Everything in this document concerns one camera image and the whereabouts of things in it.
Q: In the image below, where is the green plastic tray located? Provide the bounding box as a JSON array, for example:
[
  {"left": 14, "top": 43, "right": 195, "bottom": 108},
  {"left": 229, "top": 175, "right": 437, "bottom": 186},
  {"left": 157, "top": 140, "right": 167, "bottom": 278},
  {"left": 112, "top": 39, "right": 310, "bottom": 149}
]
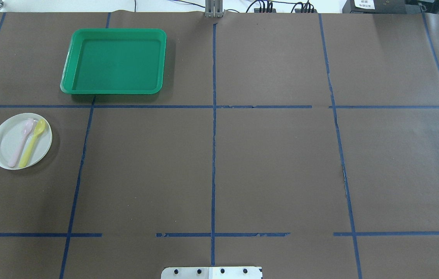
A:
[{"left": 60, "top": 28, "right": 167, "bottom": 95}]

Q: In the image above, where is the brown paper table cover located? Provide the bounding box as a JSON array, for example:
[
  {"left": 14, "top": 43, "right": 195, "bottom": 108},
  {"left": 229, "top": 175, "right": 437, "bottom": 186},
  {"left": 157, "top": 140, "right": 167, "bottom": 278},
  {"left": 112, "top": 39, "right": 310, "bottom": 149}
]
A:
[{"left": 0, "top": 11, "right": 439, "bottom": 279}]

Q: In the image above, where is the white round plate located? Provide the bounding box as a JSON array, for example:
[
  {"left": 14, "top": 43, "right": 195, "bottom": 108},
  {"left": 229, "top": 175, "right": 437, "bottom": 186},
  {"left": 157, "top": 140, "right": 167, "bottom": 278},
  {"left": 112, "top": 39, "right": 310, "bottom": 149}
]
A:
[{"left": 0, "top": 113, "right": 53, "bottom": 170}]

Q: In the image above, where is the yellow plastic spoon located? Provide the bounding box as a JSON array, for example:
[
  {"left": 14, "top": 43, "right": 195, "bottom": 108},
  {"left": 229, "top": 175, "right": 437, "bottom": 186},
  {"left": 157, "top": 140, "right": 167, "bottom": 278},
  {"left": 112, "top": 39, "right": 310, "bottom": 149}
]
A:
[{"left": 18, "top": 119, "right": 47, "bottom": 168}]

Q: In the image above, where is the white camera pillar stand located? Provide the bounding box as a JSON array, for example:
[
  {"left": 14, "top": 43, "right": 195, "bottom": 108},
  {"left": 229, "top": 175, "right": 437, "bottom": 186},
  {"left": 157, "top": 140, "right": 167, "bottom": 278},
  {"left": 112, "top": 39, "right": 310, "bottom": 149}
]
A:
[{"left": 161, "top": 266, "right": 263, "bottom": 279}]

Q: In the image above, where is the pink plastic spoon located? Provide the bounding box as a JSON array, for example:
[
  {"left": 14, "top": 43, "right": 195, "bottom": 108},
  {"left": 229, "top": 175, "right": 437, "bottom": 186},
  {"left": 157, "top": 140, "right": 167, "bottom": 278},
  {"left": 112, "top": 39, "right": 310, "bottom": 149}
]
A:
[{"left": 7, "top": 118, "right": 35, "bottom": 168}]

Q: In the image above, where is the aluminium frame post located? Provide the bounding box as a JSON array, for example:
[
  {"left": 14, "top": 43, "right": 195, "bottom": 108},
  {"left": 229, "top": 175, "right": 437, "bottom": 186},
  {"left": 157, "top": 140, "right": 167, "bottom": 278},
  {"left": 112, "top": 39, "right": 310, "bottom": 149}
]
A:
[{"left": 205, "top": 0, "right": 225, "bottom": 18}]

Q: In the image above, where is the black mini computer box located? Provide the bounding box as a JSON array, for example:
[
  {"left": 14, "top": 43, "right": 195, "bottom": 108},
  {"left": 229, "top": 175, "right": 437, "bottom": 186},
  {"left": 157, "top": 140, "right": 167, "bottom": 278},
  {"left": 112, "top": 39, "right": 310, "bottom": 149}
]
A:
[{"left": 342, "top": 0, "right": 406, "bottom": 14}]

